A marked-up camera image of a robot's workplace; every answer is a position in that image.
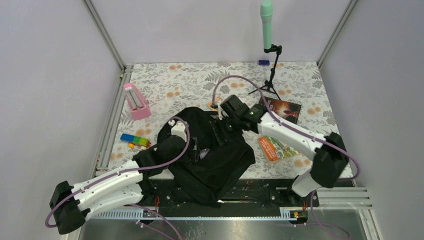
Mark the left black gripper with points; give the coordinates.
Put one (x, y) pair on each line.
(169, 135)

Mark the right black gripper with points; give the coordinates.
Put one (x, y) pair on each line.
(217, 124)

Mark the black fabric student bag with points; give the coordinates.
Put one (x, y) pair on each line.
(207, 170)

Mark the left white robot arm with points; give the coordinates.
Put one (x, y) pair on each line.
(72, 205)

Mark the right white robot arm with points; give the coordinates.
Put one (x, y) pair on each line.
(327, 152)

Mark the colourful toy block train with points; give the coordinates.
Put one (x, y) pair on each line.
(133, 140)

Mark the orange spiral notebook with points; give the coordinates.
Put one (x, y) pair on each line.
(213, 106)

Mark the pink metronome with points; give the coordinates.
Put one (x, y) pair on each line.
(137, 102)

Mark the orange cover booklet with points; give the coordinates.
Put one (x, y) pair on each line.
(275, 150)

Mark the dark cover book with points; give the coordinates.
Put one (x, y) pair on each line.
(284, 109)

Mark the small blue box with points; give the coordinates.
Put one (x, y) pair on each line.
(264, 62)

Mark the floral table mat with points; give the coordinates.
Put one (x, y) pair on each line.
(171, 87)

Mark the green microphone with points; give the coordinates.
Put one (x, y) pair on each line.
(266, 13)

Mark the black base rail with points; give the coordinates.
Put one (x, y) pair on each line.
(246, 198)

